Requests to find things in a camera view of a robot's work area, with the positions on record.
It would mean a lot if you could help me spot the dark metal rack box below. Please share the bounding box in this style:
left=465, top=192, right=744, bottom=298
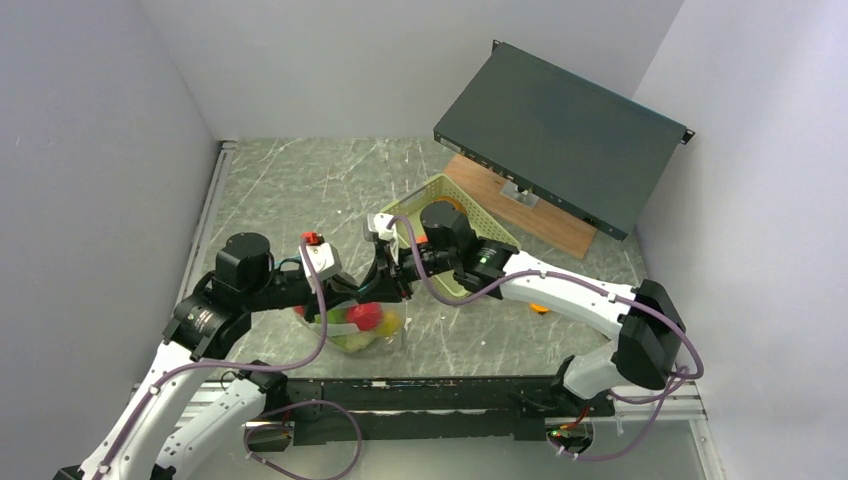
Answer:
left=433, top=41, right=696, bottom=240

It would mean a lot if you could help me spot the yellow lemon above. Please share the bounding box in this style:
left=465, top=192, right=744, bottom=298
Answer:
left=374, top=310, right=404, bottom=338

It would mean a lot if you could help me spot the wooden board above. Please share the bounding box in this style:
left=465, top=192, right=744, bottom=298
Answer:
left=443, top=155, right=597, bottom=259

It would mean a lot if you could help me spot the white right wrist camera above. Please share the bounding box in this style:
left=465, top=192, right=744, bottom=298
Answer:
left=363, top=213, right=399, bottom=263

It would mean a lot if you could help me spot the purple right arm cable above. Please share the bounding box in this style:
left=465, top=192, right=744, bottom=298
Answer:
left=387, top=215, right=705, bottom=464

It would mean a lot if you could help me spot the green white cabbage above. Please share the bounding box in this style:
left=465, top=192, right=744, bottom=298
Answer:
left=329, top=332, right=377, bottom=353

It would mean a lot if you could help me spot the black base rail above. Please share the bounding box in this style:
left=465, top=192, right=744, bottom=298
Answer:
left=221, top=376, right=617, bottom=446

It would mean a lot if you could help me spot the clear blue-zip bag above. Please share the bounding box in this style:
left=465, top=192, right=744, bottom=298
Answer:
left=292, top=301, right=407, bottom=356

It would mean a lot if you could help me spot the green bell pepper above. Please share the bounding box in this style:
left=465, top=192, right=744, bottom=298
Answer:
left=326, top=308, right=348, bottom=325

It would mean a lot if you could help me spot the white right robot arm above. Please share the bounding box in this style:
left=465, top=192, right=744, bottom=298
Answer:
left=357, top=201, right=689, bottom=415

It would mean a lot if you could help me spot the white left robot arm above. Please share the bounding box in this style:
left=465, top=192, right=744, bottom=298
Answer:
left=55, top=232, right=342, bottom=479

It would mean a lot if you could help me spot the pale green plastic basket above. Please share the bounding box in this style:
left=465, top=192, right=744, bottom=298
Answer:
left=380, top=173, right=523, bottom=299

